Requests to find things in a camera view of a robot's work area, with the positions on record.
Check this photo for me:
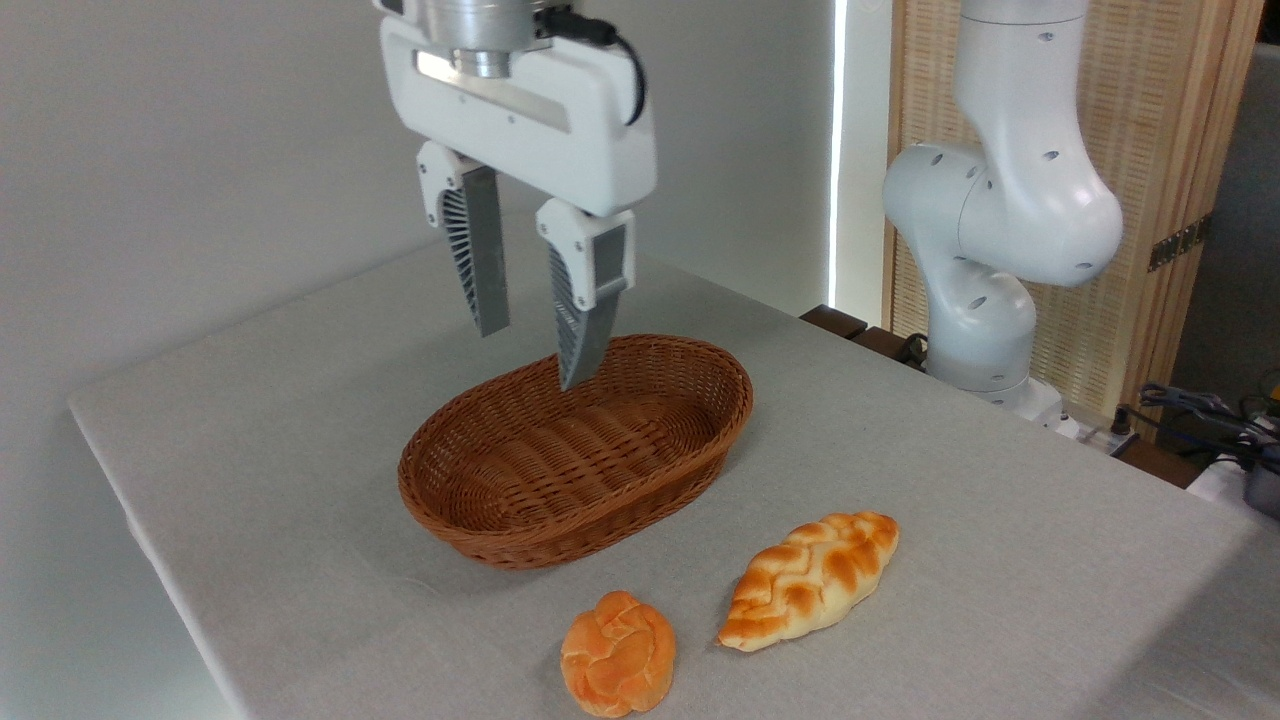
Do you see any brown oval wicker basket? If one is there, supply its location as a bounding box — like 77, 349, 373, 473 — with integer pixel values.
397, 334, 755, 571

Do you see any long braided bread loaf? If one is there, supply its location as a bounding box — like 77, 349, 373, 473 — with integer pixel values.
717, 511, 901, 653

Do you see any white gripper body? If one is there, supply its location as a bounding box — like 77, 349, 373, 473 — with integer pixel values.
379, 19, 659, 219

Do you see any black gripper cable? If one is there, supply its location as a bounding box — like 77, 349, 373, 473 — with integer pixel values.
535, 8, 648, 127

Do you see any bundle of dark cables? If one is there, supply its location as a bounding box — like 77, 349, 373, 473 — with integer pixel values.
1138, 383, 1280, 463

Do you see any round orange braided bun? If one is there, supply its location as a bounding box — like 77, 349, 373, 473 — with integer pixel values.
560, 590, 678, 719

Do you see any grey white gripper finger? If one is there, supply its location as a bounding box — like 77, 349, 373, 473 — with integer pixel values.
535, 197, 637, 392
416, 141, 512, 338

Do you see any grey tablecloth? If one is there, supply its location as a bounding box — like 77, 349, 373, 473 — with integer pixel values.
68, 240, 1280, 720

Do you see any dark metal screen hinge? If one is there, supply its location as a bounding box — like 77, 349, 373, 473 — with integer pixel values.
1147, 213, 1213, 273

